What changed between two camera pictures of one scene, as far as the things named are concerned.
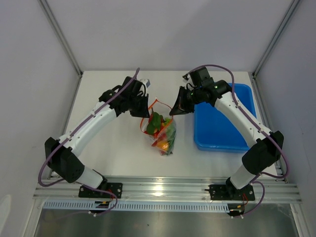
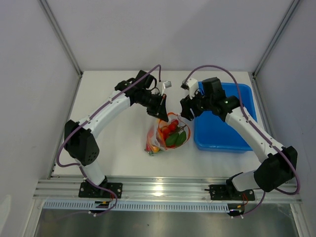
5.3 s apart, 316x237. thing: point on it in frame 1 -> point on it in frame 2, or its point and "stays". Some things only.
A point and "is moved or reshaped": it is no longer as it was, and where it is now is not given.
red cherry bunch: (155, 125) -> (173, 135)
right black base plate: (229, 192) stays
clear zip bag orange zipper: (160, 127) is moved or reshaped
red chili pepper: (155, 143) -> (149, 141)
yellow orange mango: (163, 145) -> (155, 149)
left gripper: (144, 112) -> (159, 111)
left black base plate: (115, 188) stays
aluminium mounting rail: (169, 189) stays
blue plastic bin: (212, 133) stays
